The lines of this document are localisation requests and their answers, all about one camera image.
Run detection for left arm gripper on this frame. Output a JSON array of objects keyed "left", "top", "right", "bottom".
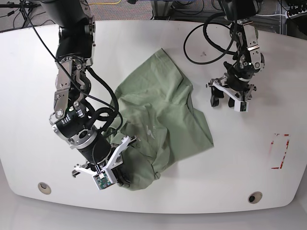
[{"left": 206, "top": 70, "right": 257, "bottom": 112}]

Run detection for yellow cable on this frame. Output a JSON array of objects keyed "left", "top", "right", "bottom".
[{"left": 90, "top": 0, "right": 122, "bottom": 7}]

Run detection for black tripod legs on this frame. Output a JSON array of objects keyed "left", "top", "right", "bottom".
[{"left": 0, "top": 0, "right": 48, "bottom": 33}]

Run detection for left table cable grommet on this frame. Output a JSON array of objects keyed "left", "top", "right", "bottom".
[{"left": 38, "top": 182, "right": 51, "bottom": 195}]

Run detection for table cable grommet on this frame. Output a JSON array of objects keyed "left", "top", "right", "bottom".
[
  {"left": 248, "top": 191, "right": 263, "bottom": 204},
  {"left": 38, "top": 182, "right": 51, "bottom": 195}
]

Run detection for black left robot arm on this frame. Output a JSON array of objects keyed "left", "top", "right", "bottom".
[{"left": 201, "top": 0, "right": 265, "bottom": 112}]

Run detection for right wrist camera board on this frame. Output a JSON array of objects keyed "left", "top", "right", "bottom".
[{"left": 93, "top": 173, "right": 112, "bottom": 190}]

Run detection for white power strip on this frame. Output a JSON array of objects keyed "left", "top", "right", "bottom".
[{"left": 285, "top": 4, "right": 307, "bottom": 19}]

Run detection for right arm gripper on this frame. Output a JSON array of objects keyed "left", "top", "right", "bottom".
[{"left": 71, "top": 136, "right": 138, "bottom": 188}]

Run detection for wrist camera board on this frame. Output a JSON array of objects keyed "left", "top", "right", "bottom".
[
  {"left": 93, "top": 173, "right": 112, "bottom": 190},
  {"left": 240, "top": 101, "right": 248, "bottom": 112}
]

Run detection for green polo shirt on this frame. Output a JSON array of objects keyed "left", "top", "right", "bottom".
[{"left": 108, "top": 49, "right": 214, "bottom": 191}]

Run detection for right table cable grommet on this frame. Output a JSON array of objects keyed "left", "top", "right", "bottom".
[{"left": 248, "top": 191, "right": 263, "bottom": 204}]

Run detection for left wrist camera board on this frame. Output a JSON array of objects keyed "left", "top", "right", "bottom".
[{"left": 240, "top": 101, "right": 248, "bottom": 112}]

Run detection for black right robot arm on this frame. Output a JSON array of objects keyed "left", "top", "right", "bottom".
[{"left": 40, "top": 0, "right": 136, "bottom": 190}]

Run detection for red tape rectangle marker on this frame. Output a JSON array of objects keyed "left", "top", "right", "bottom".
[{"left": 269, "top": 133, "right": 290, "bottom": 170}]

